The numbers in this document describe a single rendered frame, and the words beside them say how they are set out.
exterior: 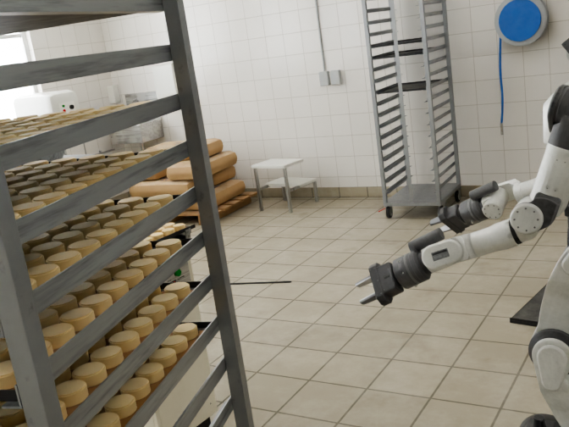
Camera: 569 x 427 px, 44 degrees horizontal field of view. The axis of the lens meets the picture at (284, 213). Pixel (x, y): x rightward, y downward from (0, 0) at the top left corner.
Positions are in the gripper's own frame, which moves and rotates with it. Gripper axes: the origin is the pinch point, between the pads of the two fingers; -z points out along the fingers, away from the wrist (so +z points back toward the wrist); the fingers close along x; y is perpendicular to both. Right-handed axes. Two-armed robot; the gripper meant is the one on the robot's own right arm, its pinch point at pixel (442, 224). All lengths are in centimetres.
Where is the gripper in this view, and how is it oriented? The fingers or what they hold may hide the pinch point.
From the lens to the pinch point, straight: 258.7
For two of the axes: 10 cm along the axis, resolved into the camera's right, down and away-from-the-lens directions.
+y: -2.0, 7.9, -5.8
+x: -7.5, -5.0, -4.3
